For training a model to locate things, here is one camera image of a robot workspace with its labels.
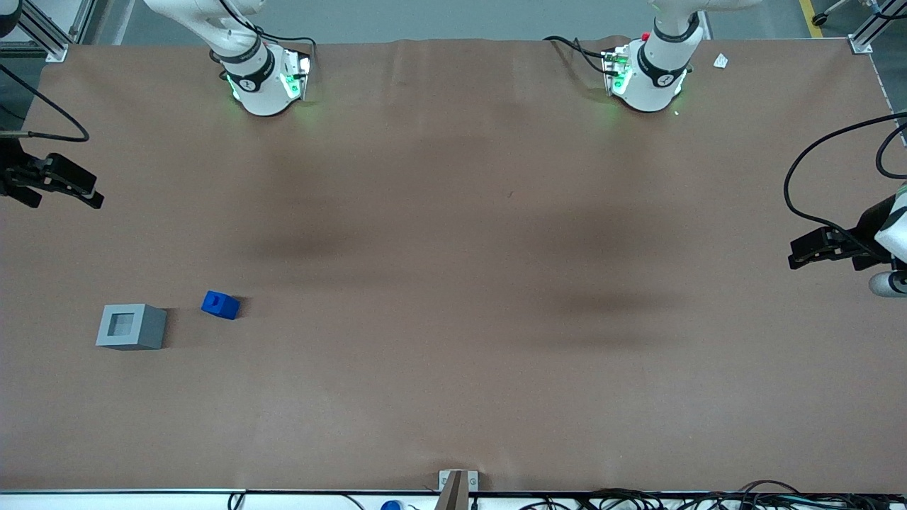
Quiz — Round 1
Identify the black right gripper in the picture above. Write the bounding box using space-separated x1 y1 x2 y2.
0 138 105 210

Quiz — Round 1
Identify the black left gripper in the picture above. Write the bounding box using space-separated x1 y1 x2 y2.
789 195 899 271

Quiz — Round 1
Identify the blue plastic part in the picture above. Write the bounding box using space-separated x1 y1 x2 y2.
201 290 241 321

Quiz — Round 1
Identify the gray square base block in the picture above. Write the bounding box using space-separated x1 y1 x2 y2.
95 303 168 351

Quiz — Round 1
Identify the chair caster base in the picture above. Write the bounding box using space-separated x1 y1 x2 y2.
811 0 855 27

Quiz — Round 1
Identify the brown table mat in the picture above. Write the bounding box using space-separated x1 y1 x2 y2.
0 35 907 494

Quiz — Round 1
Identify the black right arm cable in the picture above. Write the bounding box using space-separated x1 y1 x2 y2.
0 64 91 142

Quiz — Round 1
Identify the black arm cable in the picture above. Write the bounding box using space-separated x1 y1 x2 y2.
783 112 907 257
876 122 907 180
0 64 91 142

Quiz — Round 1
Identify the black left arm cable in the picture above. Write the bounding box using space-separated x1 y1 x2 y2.
783 112 907 257
876 122 907 180

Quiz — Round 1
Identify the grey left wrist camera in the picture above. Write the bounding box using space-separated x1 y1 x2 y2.
869 271 907 298

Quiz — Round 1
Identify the aluminium frame profile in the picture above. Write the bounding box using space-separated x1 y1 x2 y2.
13 0 107 62
849 0 907 55

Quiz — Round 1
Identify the black cable bundle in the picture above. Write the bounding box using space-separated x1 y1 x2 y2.
523 487 670 510
672 480 907 510

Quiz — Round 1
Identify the black base power cable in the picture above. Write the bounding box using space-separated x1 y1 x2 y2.
218 0 317 72
543 35 612 76

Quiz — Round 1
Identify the white table edge rail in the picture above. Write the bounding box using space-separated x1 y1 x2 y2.
0 489 907 510

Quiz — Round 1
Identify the metal bracket with brown post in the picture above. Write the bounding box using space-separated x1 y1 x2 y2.
439 469 479 510

